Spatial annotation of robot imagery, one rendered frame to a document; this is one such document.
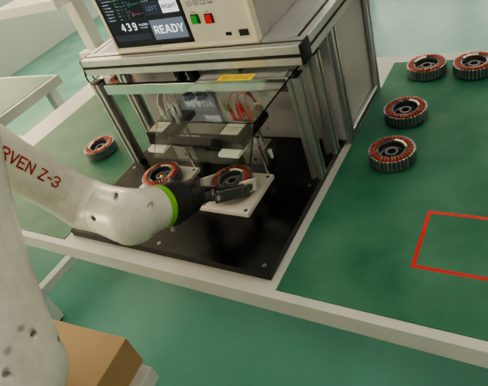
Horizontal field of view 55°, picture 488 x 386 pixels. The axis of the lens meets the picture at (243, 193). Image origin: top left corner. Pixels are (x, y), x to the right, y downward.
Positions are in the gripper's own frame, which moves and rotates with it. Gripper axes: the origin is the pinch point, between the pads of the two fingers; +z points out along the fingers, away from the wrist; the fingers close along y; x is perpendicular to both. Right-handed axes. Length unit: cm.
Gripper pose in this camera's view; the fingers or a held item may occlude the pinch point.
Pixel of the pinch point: (231, 182)
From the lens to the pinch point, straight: 117.4
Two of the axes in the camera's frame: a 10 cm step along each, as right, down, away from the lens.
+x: -0.3, -9.7, -2.3
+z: 5.4, -2.1, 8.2
